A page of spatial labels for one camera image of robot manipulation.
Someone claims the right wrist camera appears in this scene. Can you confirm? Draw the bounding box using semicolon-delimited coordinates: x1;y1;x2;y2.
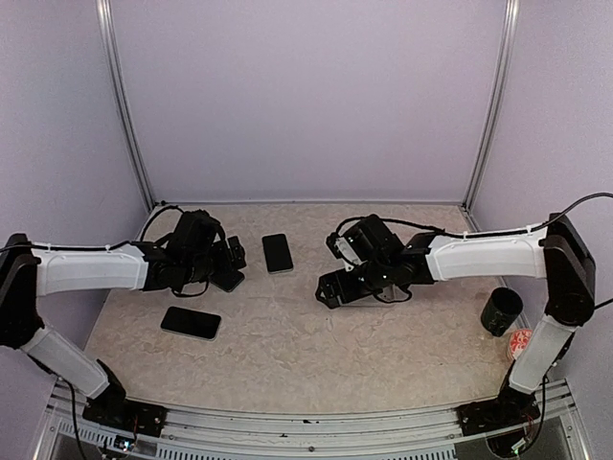
326;232;361;266

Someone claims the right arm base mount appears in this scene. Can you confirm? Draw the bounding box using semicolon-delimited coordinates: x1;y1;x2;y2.
456;383;541;436

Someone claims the black cup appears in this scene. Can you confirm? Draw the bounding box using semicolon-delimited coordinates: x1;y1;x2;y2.
480;287;523;337

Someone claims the black phone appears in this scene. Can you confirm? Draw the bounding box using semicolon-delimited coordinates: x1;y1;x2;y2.
160;306;221;340
261;234;294;274
210;270;245;292

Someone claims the red white patterned coaster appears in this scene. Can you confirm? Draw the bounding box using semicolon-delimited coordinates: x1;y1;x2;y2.
507;329;533;362

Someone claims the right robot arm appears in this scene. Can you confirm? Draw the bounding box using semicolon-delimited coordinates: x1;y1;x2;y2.
315;211;601;426

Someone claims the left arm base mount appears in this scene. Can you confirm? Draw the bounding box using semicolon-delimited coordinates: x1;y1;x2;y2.
82;381;168;438

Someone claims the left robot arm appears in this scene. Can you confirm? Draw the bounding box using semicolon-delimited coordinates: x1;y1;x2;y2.
1;210;246;426

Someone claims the right aluminium corner post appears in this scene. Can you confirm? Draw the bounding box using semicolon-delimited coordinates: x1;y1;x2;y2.
463;0;520;214

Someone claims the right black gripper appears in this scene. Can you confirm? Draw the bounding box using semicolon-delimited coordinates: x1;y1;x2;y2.
315;257;393;309

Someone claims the aluminium front rail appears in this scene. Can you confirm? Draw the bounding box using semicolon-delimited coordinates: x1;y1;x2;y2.
32;384;590;459

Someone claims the aluminium corner post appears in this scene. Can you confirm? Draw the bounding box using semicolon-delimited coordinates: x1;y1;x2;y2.
463;0;520;214
96;0;155;211

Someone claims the left aluminium corner post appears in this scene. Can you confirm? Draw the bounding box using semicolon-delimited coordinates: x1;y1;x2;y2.
96;0;155;211

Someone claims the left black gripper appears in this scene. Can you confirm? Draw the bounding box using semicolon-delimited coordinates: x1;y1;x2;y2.
183;235;246;285

